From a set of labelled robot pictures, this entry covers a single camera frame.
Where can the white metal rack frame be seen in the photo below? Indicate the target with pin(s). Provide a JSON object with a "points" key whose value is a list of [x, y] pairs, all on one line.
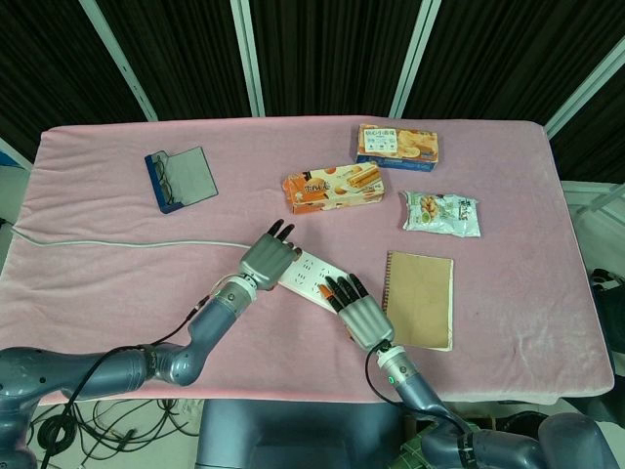
{"points": [[595, 202]]}

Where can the blue and orange cookie box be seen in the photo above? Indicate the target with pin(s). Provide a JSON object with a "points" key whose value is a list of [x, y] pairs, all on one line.
{"points": [[395, 146]]}

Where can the white power strip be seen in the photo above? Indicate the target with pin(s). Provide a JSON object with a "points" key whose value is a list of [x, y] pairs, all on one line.
{"points": [[310, 276]]}

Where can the brown spiral notebook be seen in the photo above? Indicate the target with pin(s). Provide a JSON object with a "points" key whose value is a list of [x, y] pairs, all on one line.
{"points": [[420, 298]]}

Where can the orange egg roll box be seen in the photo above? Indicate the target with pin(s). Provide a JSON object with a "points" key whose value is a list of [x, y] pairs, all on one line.
{"points": [[337, 190]]}

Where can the pink table cloth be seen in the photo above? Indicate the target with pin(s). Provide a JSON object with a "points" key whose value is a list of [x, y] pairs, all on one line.
{"points": [[122, 293]]}

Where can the left grey five-finger robot hand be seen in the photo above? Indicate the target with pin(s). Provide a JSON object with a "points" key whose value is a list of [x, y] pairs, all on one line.
{"points": [[266, 261]]}

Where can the blue open glasses case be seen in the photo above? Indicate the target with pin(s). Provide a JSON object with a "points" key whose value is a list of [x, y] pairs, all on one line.
{"points": [[193, 173]]}

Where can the dark grey robot torso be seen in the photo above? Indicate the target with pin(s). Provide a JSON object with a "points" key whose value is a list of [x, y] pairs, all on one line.
{"points": [[298, 435]]}

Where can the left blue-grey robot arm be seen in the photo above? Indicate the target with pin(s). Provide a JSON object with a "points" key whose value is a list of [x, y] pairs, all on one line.
{"points": [[161, 356]]}

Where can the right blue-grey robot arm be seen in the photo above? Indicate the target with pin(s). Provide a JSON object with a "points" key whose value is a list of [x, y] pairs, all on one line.
{"points": [[439, 405]]}

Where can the white partition frame post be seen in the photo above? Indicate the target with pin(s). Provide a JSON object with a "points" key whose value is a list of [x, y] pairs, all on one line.
{"points": [[249, 58], [127, 63], [581, 102], [415, 58]]}

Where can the right grey five-finger robot hand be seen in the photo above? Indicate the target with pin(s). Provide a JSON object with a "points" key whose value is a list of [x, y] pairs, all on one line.
{"points": [[363, 317]]}

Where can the green white snack bag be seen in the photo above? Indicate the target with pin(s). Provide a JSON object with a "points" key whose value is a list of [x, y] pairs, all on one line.
{"points": [[439, 215]]}

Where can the thin-framed eyeglasses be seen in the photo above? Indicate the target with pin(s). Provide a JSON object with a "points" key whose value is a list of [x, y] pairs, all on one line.
{"points": [[163, 178]]}

